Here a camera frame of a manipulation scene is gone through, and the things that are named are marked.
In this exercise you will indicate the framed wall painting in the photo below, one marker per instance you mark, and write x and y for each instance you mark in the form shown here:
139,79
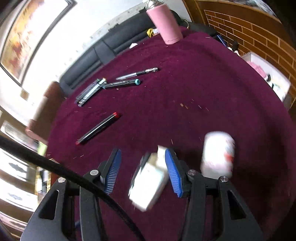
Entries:
30,34

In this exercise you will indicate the black marker pen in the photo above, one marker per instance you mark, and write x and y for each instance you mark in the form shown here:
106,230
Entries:
94,87
87,95

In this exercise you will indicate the teal-capped black marker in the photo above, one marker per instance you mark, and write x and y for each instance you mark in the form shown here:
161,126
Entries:
122,84

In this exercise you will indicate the black leather sofa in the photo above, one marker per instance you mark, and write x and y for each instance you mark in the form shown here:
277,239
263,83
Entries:
111,46

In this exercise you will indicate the white bottle red mark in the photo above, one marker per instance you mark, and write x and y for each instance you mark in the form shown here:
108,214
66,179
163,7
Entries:
217,155

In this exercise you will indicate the wooden brick-pattern cabinet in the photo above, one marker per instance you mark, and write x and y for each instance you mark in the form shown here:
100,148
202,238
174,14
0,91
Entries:
249,30

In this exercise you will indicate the pink thermos bottle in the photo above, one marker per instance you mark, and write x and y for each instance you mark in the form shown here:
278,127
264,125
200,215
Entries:
167,23

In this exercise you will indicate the clear plastic storage box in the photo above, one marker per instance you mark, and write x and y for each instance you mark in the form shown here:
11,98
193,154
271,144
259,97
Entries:
268,74

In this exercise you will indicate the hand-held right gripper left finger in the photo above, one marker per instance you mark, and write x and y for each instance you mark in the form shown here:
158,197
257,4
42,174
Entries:
114,166

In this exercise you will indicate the red-capped black marker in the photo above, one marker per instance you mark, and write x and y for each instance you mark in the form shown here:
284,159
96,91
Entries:
99,127

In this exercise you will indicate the small yellow object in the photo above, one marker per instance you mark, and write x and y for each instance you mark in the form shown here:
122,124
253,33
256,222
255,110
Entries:
151,32

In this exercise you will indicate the slim black pen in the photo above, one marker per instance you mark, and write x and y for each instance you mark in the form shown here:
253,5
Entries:
138,73

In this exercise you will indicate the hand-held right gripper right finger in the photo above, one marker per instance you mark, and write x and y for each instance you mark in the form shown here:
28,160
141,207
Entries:
173,171

